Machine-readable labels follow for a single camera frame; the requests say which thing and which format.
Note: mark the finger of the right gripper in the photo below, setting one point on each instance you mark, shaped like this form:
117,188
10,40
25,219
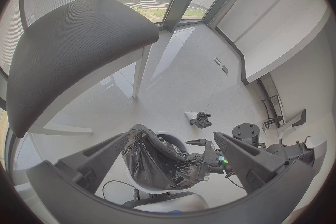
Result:
198,142
190,178

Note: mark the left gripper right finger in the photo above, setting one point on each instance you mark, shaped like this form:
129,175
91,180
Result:
249,165

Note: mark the black plastic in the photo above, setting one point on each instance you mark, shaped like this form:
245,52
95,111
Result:
200,120

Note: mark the white chair dark grey seat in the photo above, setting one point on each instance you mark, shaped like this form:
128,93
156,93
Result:
78,41

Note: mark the white paper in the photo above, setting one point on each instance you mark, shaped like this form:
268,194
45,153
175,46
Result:
189,115

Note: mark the white trash bin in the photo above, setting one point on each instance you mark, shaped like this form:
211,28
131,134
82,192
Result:
172,141

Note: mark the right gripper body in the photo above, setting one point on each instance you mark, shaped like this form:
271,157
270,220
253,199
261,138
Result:
203,173

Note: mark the black metal rack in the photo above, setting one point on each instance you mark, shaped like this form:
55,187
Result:
274,122

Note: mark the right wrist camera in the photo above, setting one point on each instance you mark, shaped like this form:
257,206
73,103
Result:
211,157

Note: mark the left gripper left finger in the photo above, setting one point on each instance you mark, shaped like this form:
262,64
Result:
99,162

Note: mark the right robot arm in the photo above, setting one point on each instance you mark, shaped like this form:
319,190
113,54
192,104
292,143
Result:
246,133

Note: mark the black plastic bag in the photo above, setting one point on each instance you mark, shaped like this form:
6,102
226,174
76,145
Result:
152,165

